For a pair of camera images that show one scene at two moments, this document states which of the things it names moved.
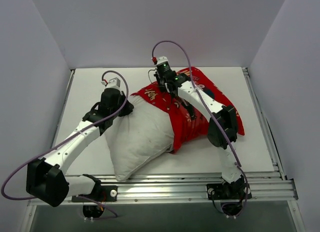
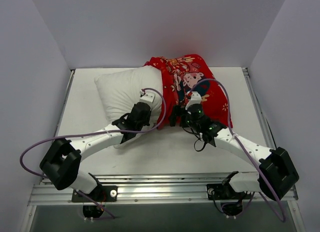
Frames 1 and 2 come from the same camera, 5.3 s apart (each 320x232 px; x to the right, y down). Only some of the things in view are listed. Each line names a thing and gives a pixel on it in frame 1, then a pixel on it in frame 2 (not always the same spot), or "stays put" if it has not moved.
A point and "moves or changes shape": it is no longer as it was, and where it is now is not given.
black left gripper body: (126, 108) -> (144, 107)
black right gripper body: (164, 84) -> (180, 114)
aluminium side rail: (276, 165) stays put
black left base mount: (102, 193) stays put
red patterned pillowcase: (188, 108) moves or changes shape
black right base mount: (231, 195) stays put
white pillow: (136, 140) -> (120, 90)
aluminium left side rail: (70, 79) stays put
